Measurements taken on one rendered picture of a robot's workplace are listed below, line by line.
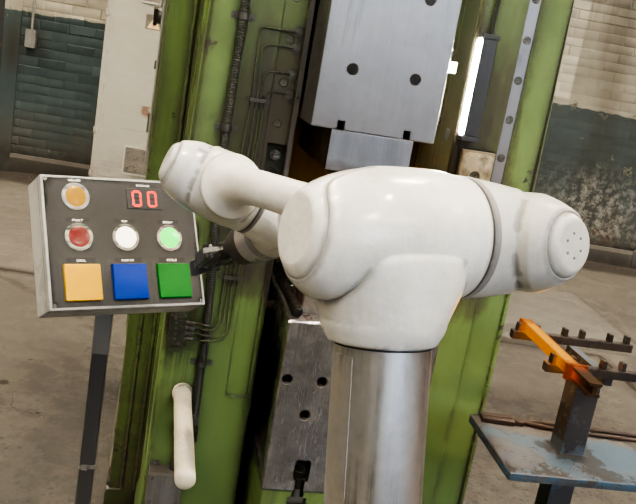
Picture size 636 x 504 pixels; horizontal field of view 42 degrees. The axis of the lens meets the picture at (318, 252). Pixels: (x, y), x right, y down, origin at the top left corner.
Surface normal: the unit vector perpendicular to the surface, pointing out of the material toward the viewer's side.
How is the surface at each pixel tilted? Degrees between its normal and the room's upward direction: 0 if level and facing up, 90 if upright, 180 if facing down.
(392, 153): 90
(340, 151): 90
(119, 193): 60
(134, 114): 90
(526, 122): 90
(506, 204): 43
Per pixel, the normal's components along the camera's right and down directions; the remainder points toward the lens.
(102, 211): 0.57, -0.24
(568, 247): 0.62, 0.07
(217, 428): 0.17, 0.25
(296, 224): -0.86, -0.14
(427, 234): 0.45, 0.00
